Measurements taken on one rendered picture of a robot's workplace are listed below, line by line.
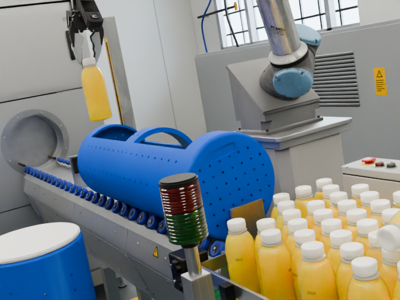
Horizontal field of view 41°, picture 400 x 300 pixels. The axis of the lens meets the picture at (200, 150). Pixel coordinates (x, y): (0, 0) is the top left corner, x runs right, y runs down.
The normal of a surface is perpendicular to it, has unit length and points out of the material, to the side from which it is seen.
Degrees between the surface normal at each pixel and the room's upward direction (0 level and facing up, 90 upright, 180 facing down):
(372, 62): 90
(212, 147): 90
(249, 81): 43
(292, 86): 128
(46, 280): 90
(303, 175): 90
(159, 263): 71
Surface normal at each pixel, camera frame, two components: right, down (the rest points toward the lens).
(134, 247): -0.86, -0.11
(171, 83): 0.48, 0.07
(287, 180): -0.28, 0.22
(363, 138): -0.86, 0.23
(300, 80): -0.15, 0.77
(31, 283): 0.25, 0.13
